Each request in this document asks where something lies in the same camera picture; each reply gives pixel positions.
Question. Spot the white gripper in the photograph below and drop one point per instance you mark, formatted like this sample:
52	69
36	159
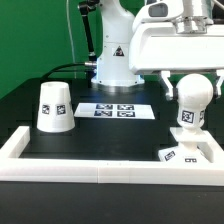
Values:
157	47

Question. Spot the white lamp bulb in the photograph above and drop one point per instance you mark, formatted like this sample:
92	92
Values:
195	92

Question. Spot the white lamp base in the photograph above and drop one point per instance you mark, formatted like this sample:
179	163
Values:
197	147

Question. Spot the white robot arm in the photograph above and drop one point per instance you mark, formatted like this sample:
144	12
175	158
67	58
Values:
113	70

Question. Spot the white lamp shade cone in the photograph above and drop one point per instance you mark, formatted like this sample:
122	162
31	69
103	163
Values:
55	112

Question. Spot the white marker sheet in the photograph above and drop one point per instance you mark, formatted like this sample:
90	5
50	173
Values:
114	111

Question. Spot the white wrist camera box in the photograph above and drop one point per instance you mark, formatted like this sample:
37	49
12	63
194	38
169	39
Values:
159	11

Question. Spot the white U-shaped frame fence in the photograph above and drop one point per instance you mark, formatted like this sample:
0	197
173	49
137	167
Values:
13	167

